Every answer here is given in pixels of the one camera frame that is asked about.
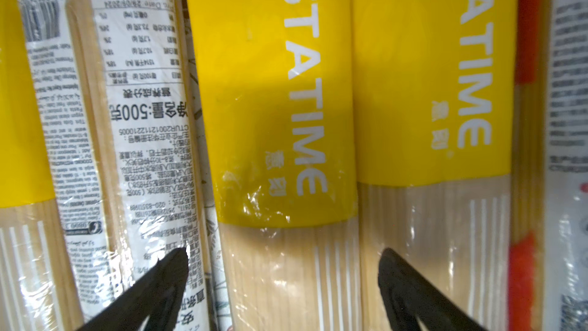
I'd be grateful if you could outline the dark blue spaghetti bag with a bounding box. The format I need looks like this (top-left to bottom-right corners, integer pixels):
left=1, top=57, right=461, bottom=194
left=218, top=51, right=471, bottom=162
left=13, top=0, right=217, bottom=331

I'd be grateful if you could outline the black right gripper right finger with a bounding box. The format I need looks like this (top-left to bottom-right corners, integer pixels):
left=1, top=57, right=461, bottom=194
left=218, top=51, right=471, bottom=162
left=378, top=248, right=485, bottom=331

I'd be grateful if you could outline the yellow spaghetti bag centre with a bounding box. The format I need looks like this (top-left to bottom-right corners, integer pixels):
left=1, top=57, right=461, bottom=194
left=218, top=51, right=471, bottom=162
left=1, top=0, right=83, bottom=330

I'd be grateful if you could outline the yellow Pastatime spaghetti bag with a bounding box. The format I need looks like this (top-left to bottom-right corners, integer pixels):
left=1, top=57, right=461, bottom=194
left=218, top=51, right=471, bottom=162
left=352, top=0, right=518, bottom=330
left=188, top=0, right=361, bottom=330

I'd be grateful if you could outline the red spaghetti bag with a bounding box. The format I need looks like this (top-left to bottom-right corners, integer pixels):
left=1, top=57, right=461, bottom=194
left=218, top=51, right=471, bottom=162
left=507, top=0, right=588, bottom=331

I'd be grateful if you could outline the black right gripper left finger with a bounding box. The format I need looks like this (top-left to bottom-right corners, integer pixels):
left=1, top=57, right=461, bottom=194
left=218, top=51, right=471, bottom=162
left=79, top=248, right=188, bottom=331

